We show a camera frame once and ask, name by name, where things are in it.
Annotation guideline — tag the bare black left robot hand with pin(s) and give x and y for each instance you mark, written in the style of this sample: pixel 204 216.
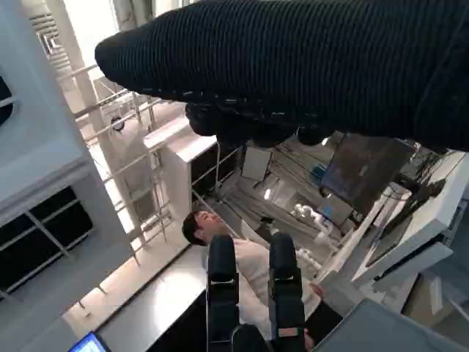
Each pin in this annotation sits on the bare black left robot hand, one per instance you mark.
pixel 221 300

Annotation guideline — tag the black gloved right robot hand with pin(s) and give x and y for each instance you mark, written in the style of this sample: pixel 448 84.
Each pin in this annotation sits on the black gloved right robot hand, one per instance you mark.
pixel 293 66

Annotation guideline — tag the person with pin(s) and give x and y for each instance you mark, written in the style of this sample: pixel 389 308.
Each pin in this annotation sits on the person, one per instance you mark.
pixel 256 264

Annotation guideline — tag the dark computer monitor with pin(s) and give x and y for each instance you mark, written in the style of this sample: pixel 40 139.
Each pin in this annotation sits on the dark computer monitor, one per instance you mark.
pixel 366 172

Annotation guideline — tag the white cubby shelf unit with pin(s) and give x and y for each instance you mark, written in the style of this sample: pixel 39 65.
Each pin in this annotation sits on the white cubby shelf unit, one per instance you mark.
pixel 44 234
pixel 183 146

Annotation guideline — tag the blue screen monitor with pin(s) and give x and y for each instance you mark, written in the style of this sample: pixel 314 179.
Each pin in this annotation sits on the blue screen monitor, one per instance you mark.
pixel 86 344

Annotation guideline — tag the white office desk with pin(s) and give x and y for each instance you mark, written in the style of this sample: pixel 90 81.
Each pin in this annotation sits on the white office desk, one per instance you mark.
pixel 421 227

